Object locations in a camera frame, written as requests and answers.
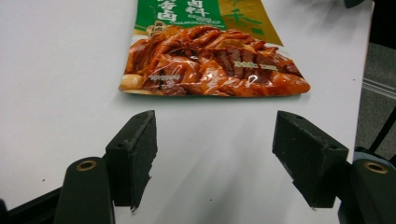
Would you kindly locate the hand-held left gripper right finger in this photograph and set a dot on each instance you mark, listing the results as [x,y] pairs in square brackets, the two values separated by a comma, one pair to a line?
[311,155]

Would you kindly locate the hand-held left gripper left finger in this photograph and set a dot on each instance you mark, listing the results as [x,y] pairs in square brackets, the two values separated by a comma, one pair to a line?
[132,161]

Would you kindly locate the green and orange seasoning packet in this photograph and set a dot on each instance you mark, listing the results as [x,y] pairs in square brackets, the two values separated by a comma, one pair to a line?
[211,62]

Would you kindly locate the black metal stand leg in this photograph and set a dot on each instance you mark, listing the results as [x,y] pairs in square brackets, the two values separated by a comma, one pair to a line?
[383,130]

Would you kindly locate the dark object at table edge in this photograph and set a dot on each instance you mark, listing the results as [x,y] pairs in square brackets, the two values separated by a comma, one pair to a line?
[355,2]

